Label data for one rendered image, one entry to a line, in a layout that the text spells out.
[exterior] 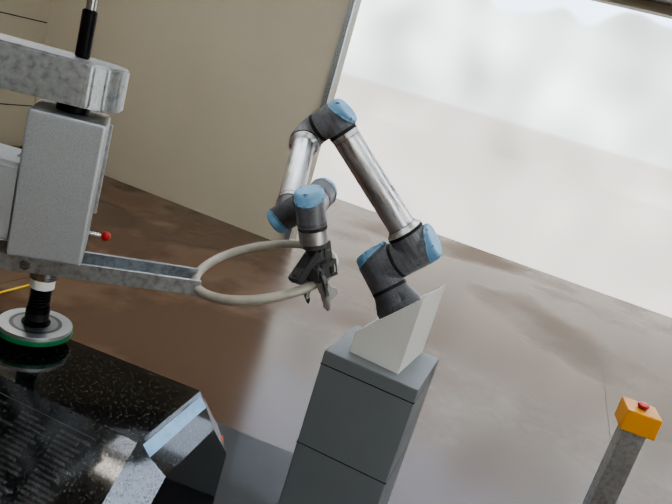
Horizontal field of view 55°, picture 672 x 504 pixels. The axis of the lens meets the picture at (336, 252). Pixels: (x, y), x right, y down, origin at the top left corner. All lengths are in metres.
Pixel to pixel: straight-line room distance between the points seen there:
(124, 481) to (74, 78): 1.05
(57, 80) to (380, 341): 1.48
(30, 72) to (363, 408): 1.65
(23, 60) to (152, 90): 5.91
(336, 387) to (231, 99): 5.02
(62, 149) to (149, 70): 5.93
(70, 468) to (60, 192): 0.73
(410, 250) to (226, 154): 4.92
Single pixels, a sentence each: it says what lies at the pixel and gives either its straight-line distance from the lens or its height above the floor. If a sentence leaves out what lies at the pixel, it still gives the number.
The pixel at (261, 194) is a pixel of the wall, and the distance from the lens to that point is 7.06.
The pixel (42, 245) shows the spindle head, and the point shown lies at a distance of 1.99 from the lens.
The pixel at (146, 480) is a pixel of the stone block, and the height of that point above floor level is 0.76.
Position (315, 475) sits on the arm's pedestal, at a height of 0.32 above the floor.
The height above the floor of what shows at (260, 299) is 1.19.
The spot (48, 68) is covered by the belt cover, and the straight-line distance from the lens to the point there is 1.89.
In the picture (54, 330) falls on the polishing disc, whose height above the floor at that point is 0.91.
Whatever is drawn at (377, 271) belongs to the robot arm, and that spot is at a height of 1.19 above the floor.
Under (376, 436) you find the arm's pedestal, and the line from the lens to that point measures 2.64.
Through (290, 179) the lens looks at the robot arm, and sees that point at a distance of 2.18.
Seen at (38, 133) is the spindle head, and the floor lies 1.51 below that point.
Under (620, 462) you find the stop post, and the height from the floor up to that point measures 0.88.
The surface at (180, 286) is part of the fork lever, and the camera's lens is 2.07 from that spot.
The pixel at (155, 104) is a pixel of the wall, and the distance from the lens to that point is 7.74.
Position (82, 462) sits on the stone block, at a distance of 1.84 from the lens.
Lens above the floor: 1.87
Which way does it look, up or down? 15 degrees down
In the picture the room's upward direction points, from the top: 17 degrees clockwise
